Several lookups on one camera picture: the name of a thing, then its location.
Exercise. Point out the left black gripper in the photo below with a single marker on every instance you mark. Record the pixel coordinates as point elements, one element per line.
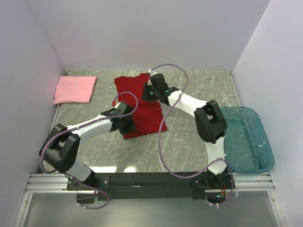
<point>129,125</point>

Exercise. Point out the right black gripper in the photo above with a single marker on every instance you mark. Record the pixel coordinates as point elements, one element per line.
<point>147,92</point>

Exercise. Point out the red t shirt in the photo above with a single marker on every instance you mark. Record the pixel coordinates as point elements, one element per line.
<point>148,115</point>

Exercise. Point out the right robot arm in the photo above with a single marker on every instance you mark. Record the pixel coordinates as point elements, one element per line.
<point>210,122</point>

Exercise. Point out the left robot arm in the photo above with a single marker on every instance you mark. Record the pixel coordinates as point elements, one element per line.
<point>60,148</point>

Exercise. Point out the folded pink t shirt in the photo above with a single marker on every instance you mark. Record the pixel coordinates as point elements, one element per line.
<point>74,89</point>

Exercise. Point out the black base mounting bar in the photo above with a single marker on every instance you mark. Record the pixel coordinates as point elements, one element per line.
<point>159,185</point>

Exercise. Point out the teal transparent plastic bin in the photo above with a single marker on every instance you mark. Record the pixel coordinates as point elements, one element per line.
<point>246,144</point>

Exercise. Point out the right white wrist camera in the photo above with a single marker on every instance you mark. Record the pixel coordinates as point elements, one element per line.
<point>151,72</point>

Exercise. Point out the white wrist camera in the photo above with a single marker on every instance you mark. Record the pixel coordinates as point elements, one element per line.
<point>115,104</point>
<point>151,72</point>

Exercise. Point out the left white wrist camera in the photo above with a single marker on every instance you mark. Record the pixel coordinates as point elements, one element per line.
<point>115,104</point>

